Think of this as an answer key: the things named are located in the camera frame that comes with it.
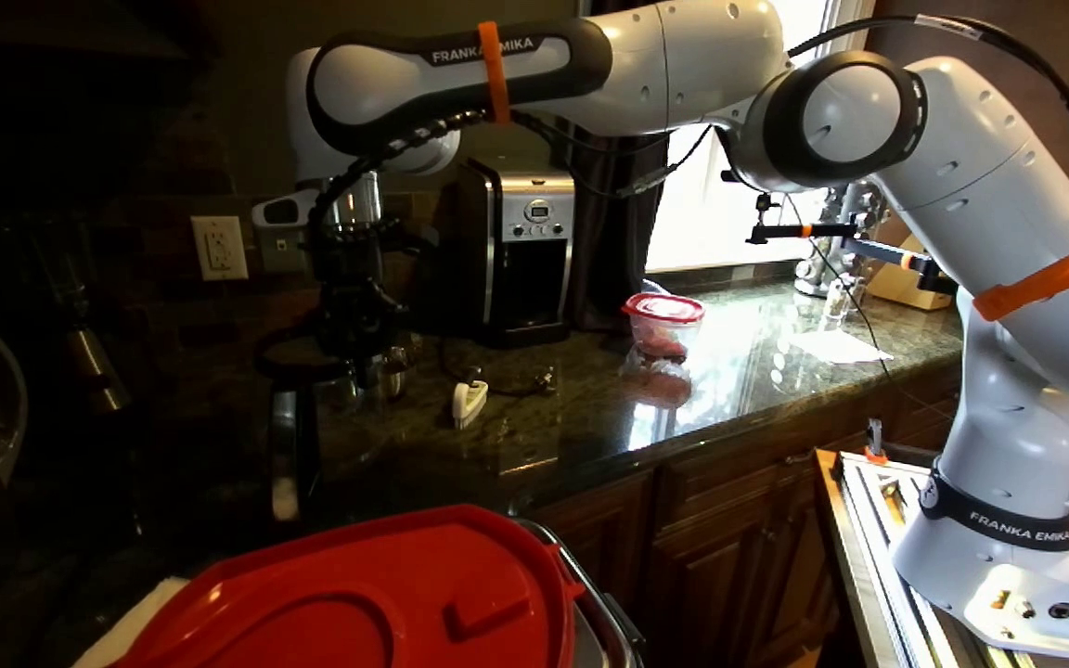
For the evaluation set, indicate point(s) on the black silver coffee maker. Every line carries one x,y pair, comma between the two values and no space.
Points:
506,235

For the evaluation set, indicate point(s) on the chrome sink faucet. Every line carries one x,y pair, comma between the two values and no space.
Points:
831,269

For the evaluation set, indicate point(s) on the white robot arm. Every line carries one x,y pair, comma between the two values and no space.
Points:
936,138

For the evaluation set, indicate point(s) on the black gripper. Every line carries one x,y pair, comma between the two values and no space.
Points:
347,254

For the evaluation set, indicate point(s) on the white robot base platform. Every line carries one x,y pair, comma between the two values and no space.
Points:
869,508

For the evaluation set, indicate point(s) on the small white object on counter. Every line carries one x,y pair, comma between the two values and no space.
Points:
468,397

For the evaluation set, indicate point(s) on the white wall outlet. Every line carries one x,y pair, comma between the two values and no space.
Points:
221,247

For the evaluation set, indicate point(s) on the wooden lower cabinets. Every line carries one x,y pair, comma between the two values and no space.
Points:
723,542

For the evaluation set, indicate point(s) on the large red lidded bin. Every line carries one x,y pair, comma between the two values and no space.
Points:
441,589

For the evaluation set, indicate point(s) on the wooden knife block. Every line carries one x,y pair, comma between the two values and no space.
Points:
900,285

